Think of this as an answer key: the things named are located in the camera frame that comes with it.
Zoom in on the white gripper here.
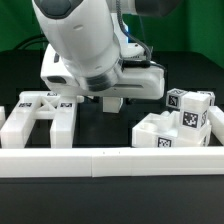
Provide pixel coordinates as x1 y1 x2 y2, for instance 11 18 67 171
40 45 165 100

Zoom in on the white chair seat part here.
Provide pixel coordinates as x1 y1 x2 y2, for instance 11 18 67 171
132 111 211 148

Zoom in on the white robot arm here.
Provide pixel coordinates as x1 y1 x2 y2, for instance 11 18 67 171
32 0 181 100

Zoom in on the tagged white cube nut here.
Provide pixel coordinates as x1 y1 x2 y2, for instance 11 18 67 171
166 88 186 109

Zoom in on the white right fence piece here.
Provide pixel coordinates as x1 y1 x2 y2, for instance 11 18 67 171
209 106 224 146

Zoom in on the white fence piece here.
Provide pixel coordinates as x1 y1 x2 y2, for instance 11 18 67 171
209 106 224 146
0 106 6 130

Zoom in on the white left fence piece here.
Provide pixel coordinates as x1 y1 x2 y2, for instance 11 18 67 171
0 106 6 130

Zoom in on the white front fence rail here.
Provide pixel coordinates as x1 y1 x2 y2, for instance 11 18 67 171
0 147 224 178

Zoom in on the black cable with connector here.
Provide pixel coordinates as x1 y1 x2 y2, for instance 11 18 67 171
13 33 51 51

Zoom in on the white chair back frame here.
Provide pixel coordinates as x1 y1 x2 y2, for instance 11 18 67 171
0 91 84 149

